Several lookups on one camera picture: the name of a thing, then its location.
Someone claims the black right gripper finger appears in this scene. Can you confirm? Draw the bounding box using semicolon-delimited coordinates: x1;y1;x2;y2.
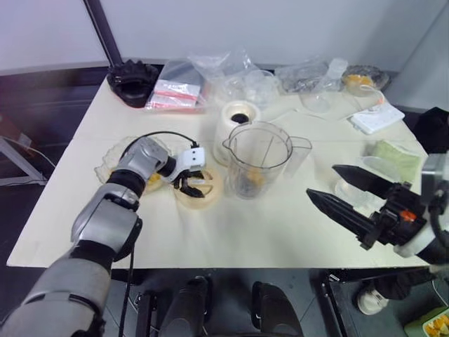
331;164;398;198
305;187;379;244

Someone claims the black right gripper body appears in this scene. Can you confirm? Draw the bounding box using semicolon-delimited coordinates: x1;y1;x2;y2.
358;181;428;251

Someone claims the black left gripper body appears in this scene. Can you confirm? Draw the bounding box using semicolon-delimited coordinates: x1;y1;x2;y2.
173;170;193;192

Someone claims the beige blender lid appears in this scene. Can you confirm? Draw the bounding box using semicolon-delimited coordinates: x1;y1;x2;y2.
171;166;225;212

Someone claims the white blender base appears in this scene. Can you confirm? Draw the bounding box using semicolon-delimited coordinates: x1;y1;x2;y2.
213;100;262;166

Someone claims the clear blender jar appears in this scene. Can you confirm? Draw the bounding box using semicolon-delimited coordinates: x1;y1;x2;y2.
221;120;314;201

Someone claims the small bowl with orange food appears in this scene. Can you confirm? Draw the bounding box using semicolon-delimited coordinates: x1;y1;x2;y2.
341;64;391;96

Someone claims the green tray of orange slices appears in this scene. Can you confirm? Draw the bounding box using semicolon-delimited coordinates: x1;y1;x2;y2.
403;306;449;337

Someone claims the clear measuring cup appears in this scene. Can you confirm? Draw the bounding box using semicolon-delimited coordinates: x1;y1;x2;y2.
333;155;401;212

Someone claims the pale green cloth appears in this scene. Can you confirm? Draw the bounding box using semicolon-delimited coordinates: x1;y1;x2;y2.
363;139;422;177

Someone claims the white power strip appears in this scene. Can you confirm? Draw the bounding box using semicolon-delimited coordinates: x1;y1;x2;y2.
347;103;406;136

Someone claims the clear scalloped glass bowl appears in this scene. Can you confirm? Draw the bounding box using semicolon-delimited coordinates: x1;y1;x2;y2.
93;136;177;193

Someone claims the white shoe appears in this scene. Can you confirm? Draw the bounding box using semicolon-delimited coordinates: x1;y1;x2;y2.
357;279;391;316

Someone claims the person's black clothing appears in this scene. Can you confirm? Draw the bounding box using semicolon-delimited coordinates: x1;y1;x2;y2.
415;106;449;154

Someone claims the red white zip bag stack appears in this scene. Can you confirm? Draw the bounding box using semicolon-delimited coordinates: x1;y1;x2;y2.
145;60;208;114

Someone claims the clear shallow plastic dish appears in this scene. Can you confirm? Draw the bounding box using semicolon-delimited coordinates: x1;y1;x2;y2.
299;90;335;114

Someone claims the clear plastic cup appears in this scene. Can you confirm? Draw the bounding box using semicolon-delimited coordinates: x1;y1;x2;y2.
244;69;281;105

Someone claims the black crumpled bag holder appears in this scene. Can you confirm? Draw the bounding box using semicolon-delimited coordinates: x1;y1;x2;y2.
106;59;159;110

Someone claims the crumpled clear plastic bag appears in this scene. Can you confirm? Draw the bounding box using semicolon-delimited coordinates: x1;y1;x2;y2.
187;48;282;107

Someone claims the translucent plastic bottle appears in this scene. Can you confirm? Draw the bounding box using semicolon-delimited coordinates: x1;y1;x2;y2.
327;57;349;87

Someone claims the clear bag with dark contents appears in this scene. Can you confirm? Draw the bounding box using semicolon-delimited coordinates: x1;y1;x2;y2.
274;58;345;95

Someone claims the black slanted pole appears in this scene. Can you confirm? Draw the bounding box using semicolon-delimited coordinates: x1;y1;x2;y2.
81;0;123;68

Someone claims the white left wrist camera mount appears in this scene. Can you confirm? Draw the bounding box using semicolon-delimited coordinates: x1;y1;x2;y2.
162;147;206;184

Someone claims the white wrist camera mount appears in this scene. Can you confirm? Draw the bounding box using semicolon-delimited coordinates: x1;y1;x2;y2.
393;152;449;260
162;147;206;184

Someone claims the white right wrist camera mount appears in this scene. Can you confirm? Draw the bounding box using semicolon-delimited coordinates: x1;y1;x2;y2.
393;152;449;260

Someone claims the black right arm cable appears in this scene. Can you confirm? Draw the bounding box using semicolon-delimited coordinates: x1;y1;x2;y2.
429;190;449;244

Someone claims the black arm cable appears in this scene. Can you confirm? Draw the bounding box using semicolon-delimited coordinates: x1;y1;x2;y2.
119;131;199;337
429;190;449;244

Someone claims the white power cable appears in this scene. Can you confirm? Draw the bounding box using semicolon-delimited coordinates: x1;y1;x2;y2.
265;85;387;121

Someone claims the black table frame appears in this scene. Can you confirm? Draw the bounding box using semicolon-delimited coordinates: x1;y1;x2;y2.
310;268;362;337

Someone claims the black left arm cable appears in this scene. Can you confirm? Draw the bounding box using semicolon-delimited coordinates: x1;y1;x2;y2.
119;131;199;337

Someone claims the grey metal frame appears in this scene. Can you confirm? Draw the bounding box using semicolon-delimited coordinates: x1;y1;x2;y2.
0;134;49;187

